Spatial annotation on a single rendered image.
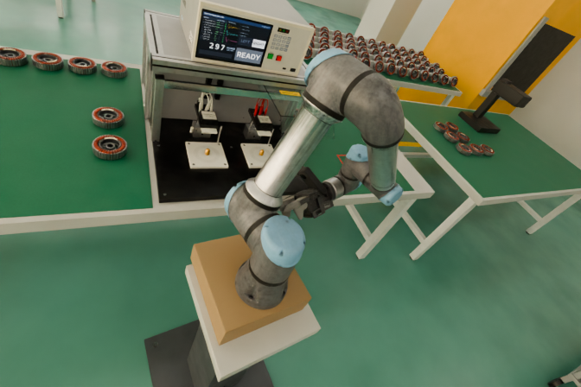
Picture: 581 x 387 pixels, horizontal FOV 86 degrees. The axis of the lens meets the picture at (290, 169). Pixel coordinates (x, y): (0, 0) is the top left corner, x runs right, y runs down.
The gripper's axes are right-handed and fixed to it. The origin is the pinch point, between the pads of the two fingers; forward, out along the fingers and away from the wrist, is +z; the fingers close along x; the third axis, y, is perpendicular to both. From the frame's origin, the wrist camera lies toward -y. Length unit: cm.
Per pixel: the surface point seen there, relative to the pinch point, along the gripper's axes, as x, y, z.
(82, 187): 45, -21, 43
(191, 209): 32.0, -3.5, 15.5
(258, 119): 37, -29, -25
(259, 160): 39.3, -11.7, -21.8
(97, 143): 54, -35, 33
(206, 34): 23, -60, -5
